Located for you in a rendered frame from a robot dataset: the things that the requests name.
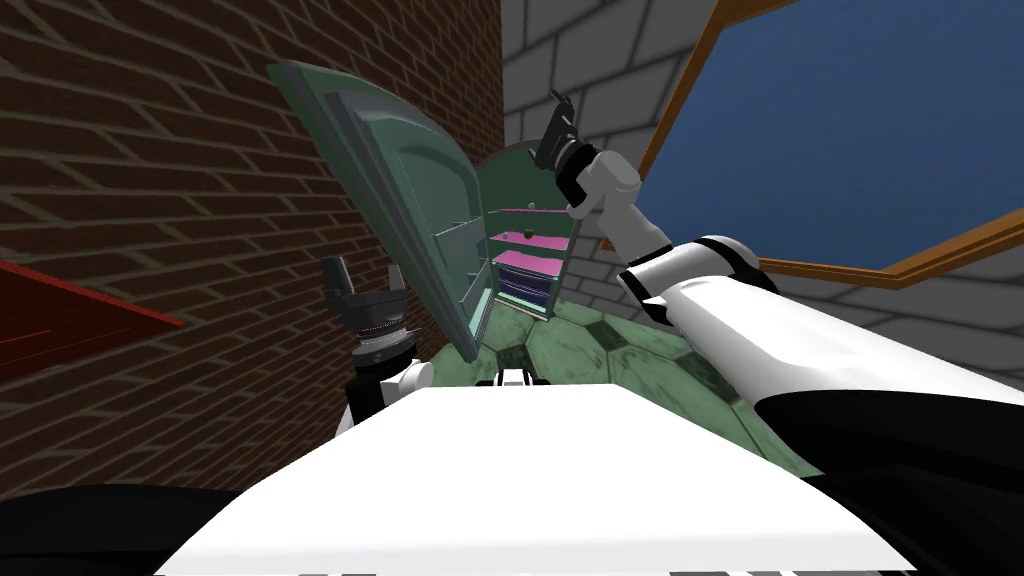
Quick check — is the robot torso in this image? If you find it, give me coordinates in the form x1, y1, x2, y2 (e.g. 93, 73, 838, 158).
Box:
154, 367, 918, 576

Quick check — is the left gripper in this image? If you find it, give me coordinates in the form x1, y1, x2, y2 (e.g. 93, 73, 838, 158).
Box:
321, 256, 410, 335

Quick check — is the green fridge door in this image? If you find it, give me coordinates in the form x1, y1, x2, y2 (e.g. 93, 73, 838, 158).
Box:
267, 61, 498, 366

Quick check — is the red flat furniture piece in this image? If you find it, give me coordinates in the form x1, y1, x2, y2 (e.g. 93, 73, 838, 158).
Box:
0, 259, 188, 385

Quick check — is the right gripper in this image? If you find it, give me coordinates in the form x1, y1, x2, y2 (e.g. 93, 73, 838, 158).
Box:
533, 88, 581, 173

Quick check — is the wood framed window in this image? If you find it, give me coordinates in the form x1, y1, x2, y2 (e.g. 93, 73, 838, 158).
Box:
600, 0, 1024, 292

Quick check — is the green fridge with pink shelves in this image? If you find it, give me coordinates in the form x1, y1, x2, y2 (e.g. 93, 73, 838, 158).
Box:
475, 139, 586, 324

